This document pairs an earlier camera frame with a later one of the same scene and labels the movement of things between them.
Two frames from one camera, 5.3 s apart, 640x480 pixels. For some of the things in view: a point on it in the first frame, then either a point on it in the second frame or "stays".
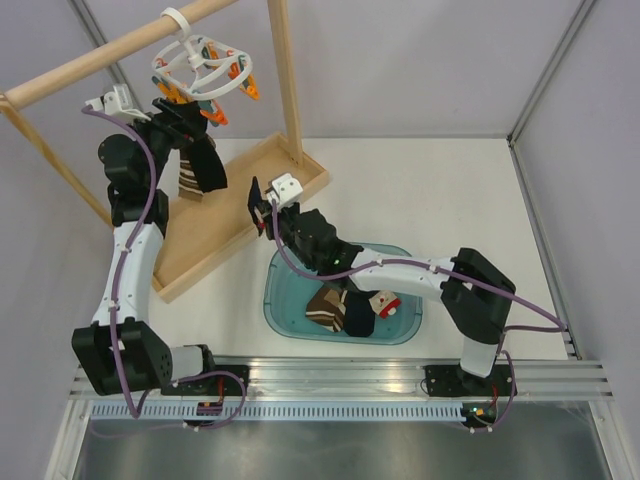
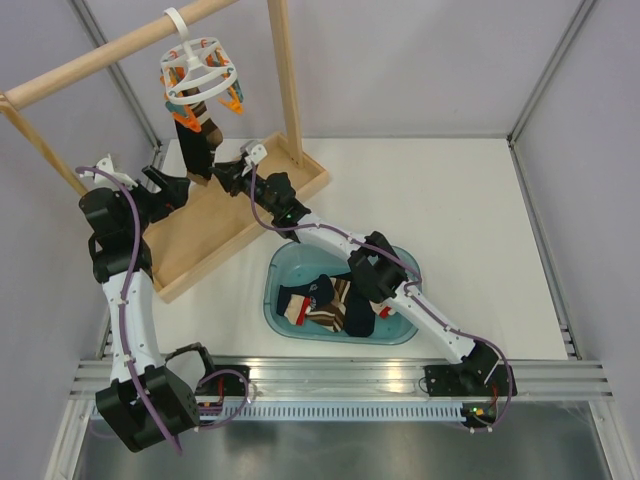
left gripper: (182, 123) -> (172, 196)
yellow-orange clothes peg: (251, 90) -> (235, 104)
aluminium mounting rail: (538, 378) stays
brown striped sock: (189, 188) -> (212, 131)
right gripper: (265, 206) -> (230, 175)
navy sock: (359, 316) stays
